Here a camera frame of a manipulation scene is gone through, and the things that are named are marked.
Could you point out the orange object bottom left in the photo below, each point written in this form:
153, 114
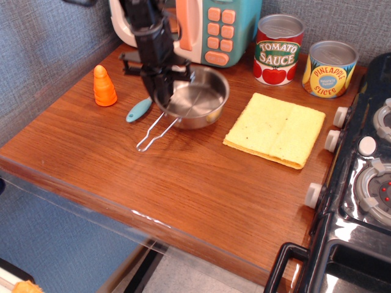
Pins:
26, 287

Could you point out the white ladle teal handle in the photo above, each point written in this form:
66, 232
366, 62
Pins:
139, 110

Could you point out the tomato sauce can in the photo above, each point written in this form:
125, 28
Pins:
277, 47

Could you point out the white stove knob upper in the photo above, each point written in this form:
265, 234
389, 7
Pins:
340, 116

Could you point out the black toy stove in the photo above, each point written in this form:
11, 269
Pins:
349, 248

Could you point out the orange toy carrot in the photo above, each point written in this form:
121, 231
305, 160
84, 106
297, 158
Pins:
103, 88

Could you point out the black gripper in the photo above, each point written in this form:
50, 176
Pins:
157, 63

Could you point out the stainless steel pot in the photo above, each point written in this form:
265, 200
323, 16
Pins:
193, 105

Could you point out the pineapple slices can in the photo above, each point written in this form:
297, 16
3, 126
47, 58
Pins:
329, 68

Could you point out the white stove knob middle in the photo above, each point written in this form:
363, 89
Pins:
331, 140

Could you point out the yellow folded towel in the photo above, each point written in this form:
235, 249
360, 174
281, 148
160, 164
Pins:
276, 130

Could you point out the white stove knob lower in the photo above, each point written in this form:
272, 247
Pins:
312, 195

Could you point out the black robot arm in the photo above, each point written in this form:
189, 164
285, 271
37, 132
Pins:
146, 14

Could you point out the teal toy microwave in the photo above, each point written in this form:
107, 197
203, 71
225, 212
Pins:
213, 33

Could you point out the white stove knob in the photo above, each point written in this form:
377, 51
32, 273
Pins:
331, 140
312, 195
340, 116

